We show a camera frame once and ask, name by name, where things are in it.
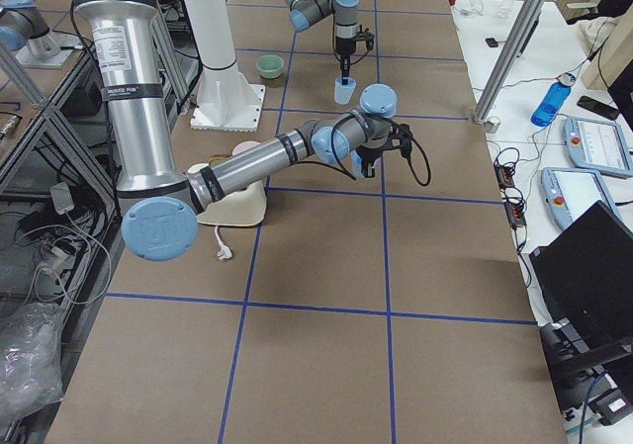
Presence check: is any teach pendant near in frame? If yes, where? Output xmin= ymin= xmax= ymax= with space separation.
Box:
xmin=540 ymin=167 xmax=620 ymax=229

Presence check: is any black laptop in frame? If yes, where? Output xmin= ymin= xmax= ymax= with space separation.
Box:
xmin=529 ymin=202 xmax=632 ymax=339

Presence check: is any clear plastic bag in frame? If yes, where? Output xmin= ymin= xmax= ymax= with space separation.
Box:
xmin=1 ymin=303 xmax=63 ymax=424

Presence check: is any black orange adapter box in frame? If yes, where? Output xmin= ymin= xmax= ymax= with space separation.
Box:
xmin=494 ymin=163 xmax=527 ymax=230

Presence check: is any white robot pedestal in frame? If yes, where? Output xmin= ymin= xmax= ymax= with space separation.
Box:
xmin=184 ymin=0 xmax=265 ymax=132

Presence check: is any toast slice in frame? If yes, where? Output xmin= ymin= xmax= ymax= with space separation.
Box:
xmin=209 ymin=154 xmax=230 ymax=165

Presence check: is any teach pendant far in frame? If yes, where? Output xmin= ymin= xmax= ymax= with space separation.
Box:
xmin=563 ymin=117 xmax=632 ymax=178

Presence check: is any teach pendant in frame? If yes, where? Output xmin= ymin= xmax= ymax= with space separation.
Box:
xmin=563 ymin=117 xmax=632 ymax=178
xmin=540 ymin=167 xmax=620 ymax=229

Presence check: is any seated person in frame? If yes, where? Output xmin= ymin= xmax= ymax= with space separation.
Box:
xmin=567 ymin=0 xmax=632 ymax=60

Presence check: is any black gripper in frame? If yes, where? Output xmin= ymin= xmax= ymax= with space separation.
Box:
xmin=334 ymin=31 xmax=374 ymax=86
xmin=355 ymin=140 xmax=391 ymax=177

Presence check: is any pink bowl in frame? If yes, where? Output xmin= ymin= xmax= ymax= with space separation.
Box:
xmin=231 ymin=140 xmax=259 ymax=156

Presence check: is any blue water bottle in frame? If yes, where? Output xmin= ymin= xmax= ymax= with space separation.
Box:
xmin=530 ymin=72 xmax=577 ymax=127

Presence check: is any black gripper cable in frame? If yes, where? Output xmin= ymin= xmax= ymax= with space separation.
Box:
xmin=331 ymin=112 xmax=432 ymax=187

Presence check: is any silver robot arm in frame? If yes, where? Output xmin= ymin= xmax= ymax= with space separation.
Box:
xmin=72 ymin=0 xmax=397 ymax=261
xmin=284 ymin=0 xmax=375 ymax=89

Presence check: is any white power plug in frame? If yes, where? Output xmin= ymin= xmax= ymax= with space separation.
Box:
xmin=214 ymin=225 xmax=233 ymax=261

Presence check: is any green bowl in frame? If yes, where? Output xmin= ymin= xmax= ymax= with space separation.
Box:
xmin=255 ymin=54 xmax=285 ymax=79

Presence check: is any light blue cup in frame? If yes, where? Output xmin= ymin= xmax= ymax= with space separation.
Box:
xmin=333 ymin=76 xmax=357 ymax=105
xmin=350 ymin=150 xmax=364 ymax=178

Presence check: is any black smartphone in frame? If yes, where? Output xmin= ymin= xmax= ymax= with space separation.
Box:
xmin=577 ymin=95 xmax=620 ymax=121

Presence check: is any aluminium frame post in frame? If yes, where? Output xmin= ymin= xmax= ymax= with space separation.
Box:
xmin=473 ymin=0 xmax=545 ymax=125

